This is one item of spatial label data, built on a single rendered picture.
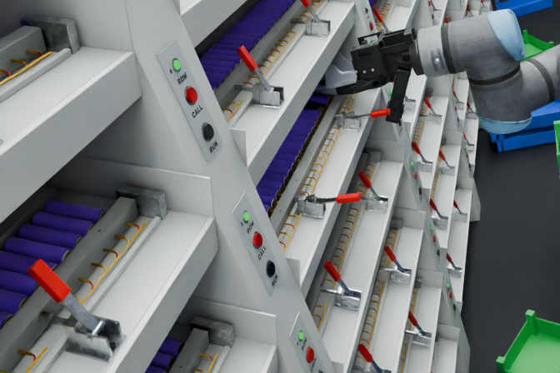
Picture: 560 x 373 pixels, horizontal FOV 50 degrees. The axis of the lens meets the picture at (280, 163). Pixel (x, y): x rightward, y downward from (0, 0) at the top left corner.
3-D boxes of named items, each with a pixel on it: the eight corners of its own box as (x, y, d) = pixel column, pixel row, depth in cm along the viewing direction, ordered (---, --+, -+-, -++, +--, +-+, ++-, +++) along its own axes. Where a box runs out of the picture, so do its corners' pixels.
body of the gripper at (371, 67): (354, 37, 115) (416, 22, 110) (367, 77, 119) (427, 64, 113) (346, 52, 109) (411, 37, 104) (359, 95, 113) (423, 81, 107)
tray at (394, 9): (419, 2, 183) (424, -45, 176) (387, 87, 135) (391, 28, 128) (354, -3, 189) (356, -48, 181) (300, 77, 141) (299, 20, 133)
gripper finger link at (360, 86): (337, 80, 116) (380, 67, 113) (339, 88, 117) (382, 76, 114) (334, 90, 112) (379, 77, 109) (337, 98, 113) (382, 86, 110)
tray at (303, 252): (379, 106, 128) (382, 64, 123) (300, 312, 80) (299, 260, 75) (289, 95, 133) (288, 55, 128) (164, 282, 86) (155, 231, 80)
